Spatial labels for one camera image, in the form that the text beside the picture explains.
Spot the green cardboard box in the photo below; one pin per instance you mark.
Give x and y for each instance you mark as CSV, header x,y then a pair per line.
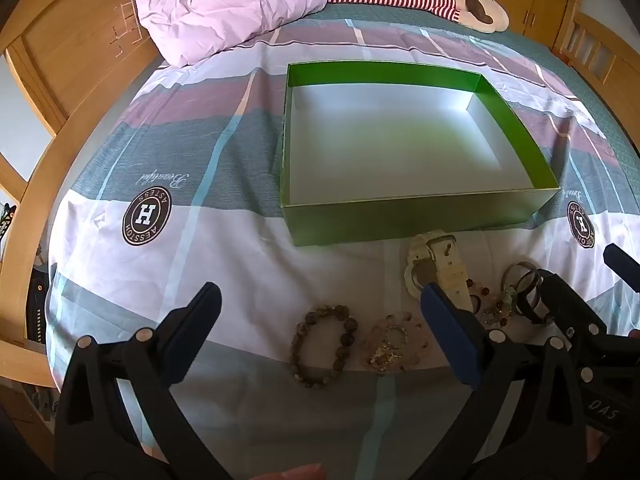
x,y
390,155

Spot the pink pillow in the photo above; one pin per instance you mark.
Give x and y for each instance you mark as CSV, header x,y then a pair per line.
x,y
235,5

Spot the silver bangle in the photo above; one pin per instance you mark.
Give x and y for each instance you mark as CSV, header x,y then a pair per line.
x,y
510,272

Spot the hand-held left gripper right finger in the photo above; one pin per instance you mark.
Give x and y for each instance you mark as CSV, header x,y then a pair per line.
x,y
447,325

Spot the plaid printed bedsheet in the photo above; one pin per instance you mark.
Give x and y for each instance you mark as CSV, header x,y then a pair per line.
x,y
200,260

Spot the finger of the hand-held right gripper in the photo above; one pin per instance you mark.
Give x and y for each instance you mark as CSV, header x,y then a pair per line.
x,y
622,264
570,310

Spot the person's right hand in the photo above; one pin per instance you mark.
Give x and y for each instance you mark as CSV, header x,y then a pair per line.
x,y
597,447

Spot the person's left hand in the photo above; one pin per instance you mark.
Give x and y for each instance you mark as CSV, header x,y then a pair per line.
x,y
295,473

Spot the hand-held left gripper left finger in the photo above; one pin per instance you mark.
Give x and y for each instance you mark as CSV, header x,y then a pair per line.
x,y
192,325

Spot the wooden bed frame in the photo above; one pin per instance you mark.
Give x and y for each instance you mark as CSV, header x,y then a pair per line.
x,y
65,35

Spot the black wrist watch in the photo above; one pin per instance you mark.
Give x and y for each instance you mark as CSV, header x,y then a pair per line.
x,y
527,305

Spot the cream wrist watch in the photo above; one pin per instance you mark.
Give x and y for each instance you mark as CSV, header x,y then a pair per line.
x,y
447,265

